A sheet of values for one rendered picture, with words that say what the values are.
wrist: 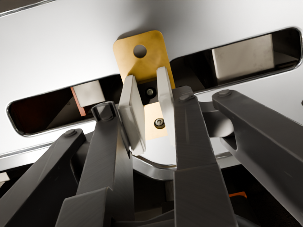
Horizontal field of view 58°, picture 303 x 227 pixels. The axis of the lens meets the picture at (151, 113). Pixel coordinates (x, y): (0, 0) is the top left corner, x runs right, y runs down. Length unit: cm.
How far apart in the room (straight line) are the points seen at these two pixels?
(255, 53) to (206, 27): 5
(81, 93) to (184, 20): 19
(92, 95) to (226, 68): 19
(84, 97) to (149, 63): 17
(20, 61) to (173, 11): 12
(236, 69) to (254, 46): 2
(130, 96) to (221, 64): 10
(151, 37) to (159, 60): 2
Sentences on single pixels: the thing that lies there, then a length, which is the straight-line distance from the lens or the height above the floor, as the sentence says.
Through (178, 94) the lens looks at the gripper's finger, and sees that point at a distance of 16.
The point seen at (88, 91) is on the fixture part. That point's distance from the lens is 36.
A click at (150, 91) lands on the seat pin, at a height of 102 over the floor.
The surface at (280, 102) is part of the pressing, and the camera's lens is 25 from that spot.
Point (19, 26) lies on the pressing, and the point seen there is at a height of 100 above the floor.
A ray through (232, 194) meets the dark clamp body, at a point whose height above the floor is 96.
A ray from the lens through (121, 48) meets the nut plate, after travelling 21.
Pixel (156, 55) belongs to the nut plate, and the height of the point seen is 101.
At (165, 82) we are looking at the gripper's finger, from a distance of 16.
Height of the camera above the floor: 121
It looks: 69 degrees down
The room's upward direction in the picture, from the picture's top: 178 degrees clockwise
